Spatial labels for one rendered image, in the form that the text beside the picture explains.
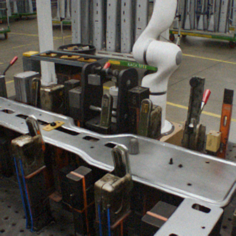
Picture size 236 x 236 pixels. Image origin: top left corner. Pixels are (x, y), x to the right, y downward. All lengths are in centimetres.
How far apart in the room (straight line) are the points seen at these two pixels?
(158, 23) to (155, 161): 72
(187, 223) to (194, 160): 28
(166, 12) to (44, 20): 367
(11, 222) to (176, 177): 64
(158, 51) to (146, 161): 61
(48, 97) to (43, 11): 371
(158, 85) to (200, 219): 85
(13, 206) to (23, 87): 51
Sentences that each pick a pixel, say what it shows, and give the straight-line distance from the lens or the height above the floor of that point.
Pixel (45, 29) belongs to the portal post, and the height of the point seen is 86.
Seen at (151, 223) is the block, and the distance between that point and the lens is 76.
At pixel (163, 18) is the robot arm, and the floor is 133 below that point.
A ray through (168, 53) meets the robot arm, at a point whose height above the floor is 119.
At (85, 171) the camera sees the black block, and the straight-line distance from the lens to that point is 92.
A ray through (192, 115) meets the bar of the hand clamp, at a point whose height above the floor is 110.
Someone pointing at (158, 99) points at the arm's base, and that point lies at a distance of 150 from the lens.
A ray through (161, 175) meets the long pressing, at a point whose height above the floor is 100.
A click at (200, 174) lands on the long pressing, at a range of 90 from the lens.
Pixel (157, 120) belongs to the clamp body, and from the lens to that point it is 114.
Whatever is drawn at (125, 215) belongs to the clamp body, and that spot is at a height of 93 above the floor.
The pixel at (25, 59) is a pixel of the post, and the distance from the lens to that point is 169.
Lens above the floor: 148
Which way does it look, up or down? 24 degrees down
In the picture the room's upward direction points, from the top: 1 degrees counter-clockwise
